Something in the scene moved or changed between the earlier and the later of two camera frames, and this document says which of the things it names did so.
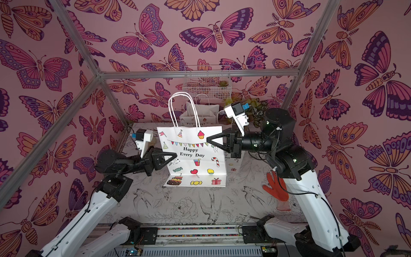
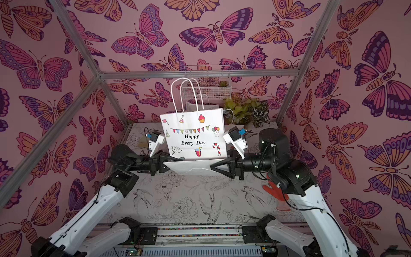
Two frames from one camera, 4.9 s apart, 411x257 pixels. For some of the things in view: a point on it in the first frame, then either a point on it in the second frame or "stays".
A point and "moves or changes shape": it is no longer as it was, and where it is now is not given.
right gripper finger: [217, 145] -> [226, 172]
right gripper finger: [217, 136] -> [226, 161]
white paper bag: [198, 163] moves or changes shape
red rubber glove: [278, 190] stays
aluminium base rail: [203, 240] stays
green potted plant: [257, 110] stays
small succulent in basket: [223, 83] stays
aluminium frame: [102, 75] stays
